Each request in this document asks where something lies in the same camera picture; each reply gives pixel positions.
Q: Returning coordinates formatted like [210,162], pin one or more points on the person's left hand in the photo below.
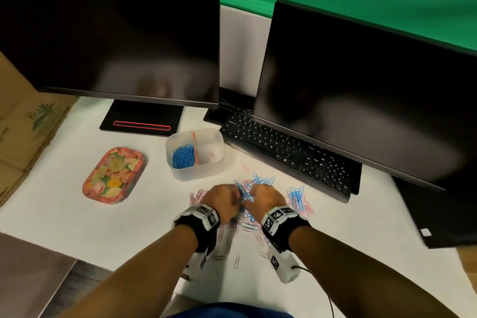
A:
[221,202]

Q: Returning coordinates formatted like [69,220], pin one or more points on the person's right hand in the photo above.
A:
[266,200]

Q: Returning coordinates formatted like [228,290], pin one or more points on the pile of blue pink paperclips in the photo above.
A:
[296,196]

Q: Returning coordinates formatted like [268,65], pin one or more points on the translucent plastic container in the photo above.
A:
[197,174]

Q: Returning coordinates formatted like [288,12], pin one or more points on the sorted blue clips heap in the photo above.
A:
[183,157]

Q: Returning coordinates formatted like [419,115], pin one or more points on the floral patterned oval tray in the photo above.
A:
[111,176]

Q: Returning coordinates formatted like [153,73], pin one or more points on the person's left forearm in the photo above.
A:
[141,276]

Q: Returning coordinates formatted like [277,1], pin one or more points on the person's right forearm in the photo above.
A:
[354,280]

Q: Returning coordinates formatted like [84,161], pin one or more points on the person's blue shirt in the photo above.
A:
[223,311]

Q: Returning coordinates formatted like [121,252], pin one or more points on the black keyboard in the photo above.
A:
[287,153]

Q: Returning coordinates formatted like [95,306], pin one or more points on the plain black monitor base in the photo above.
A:
[220,114]

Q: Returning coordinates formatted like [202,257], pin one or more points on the black red-lined monitor base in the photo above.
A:
[141,118]

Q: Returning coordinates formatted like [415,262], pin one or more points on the black computer monitor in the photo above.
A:
[108,31]
[365,94]

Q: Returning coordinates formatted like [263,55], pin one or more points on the white table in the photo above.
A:
[74,224]

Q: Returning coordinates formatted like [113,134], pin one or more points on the white divider panel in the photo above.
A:
[242,53]

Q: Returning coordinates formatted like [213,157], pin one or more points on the black laptop with sticker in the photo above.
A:
[443,217]

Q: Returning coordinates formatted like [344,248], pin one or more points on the grey side table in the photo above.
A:
[30,280]

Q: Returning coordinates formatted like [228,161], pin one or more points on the brown cardboard box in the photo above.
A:
[26,131]

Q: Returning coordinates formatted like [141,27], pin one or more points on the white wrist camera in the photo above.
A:
[193,265]

